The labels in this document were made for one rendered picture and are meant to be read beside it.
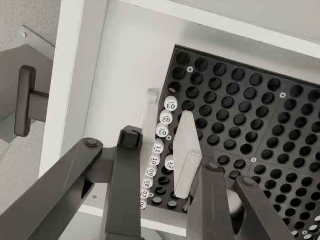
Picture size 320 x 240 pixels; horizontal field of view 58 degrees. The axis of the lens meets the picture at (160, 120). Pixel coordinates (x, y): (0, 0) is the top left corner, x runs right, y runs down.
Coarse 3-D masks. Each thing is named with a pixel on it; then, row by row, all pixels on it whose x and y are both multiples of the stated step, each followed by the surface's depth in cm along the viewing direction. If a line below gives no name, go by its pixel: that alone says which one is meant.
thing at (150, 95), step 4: (148, 92) 34; (152, 92) 34; (148, 96) 34; (152, 96) 34; (156, 96) 34; (144, 100) 34; (148, 100) 34; (152, 100) 34; (144, 104) 34; (144, 108) 34; (144, 112) 34; (140, 116) 35; (144, 116) 35; (140, 120) 35; (140, 124) 35
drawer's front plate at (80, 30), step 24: (72, 0) 23; (96, 0) 26; (72, 24) 23; (96, 24) 29; (72, 48) 24; (96, 48) 31; (72, 72) 25; (72, 96) 27; (48, 120) 26; (72, 120) 29; (48, 144) 27; (72, 144) 32; (48, 168) 28
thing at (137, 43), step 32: (128, 0) 26; (160, 0) 25; (128, 32) 32; (160, 32) 32; (192, 32) 32; (224, 32) 32; (256, 32) 26; (288, 32) 28; (128, 64) 34; (160, 64) 33; (256, 64) 33; (288, 64) 33; (96, 96) 35; (128, 96) 35; (96, 128) 37; (96, 192) 37; (160, 192) 40; (160, 224) 35
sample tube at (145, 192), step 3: (141, 189) 31; (144, 189) 31; (147, 189) 31; (141, 192) 31; (144, 192) 31; (147, 192) 31; (141, 195) 31; (144, 195) 31; (147, 195) 31; (144, 198) 31
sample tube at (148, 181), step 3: (147, 177) 30; (150, 177) 31; (144, 180) 30; (147, 180) 30; (150, 180) 30; (144, 183) 30; (147, 183) 30; (150, 183) 30; (144, 186) 31; (147, 186) 31; (150, 186) 31
